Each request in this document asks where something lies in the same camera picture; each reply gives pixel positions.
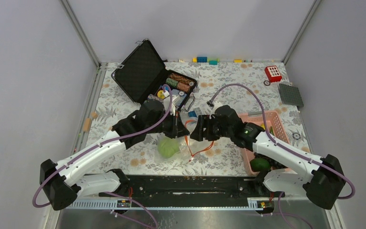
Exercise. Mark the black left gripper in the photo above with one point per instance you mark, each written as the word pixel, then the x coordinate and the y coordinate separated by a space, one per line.
pixel 181 130

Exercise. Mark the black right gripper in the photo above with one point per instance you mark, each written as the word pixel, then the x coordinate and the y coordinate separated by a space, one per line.
pixel 204 121

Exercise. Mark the clear zip bag orange zipper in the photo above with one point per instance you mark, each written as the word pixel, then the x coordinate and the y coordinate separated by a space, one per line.
pixel 186 139

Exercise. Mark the green toy cabbage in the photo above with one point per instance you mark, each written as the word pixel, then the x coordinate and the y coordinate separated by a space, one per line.
pixel 168 147

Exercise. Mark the green toy chili pepper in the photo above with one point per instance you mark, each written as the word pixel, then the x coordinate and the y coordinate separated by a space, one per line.
pixel 271 130

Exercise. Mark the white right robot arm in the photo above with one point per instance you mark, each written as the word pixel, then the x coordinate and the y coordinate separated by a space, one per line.
pixel 321 179

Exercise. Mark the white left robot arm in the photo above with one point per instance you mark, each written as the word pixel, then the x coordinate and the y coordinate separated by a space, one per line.
pixel 62 182

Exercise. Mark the grey toy brick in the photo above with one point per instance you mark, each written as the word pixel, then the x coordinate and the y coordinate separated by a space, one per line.
pixel 198 111

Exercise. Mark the yellow big blind button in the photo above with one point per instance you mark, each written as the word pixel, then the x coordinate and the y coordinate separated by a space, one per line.
pixel 160 94

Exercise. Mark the dark green toy avocado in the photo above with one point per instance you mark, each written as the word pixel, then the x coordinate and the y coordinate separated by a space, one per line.
pixel 259 164

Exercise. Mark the black poker chip case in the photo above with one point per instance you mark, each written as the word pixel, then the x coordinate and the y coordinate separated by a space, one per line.
pixel 143 73

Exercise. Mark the floral tablecloth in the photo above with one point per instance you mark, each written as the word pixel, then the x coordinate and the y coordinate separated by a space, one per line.
pixel 239 85

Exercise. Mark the poker chip near baseplate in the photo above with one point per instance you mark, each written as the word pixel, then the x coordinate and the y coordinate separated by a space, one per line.
pixel 267 83

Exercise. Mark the wooden block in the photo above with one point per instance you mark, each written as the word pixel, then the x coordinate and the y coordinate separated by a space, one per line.
pixel 87 125

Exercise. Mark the red toy block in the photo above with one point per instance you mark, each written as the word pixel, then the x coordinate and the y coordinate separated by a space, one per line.
pixel 273 74

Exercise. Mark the poker chip right edge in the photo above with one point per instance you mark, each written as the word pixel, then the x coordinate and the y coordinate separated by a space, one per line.
pixel 296 136

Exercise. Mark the grey studded baseplate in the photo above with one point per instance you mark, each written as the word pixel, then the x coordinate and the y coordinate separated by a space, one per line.
pixel 290 95

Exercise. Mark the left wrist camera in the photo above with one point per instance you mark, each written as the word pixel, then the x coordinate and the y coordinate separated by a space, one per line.
pixel 178 98

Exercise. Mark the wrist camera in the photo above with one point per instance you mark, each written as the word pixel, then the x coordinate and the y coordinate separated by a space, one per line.
pixel 212 106
pixel 178 98

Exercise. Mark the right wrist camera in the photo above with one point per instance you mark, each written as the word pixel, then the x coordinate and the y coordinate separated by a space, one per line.
pixel 212 106

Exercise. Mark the teal brick at wall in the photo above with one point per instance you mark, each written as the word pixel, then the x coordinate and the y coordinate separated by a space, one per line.
pixel 213 62

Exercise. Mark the blue brick at wall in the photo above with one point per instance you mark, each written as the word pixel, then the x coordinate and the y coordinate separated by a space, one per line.
pixel 201 59

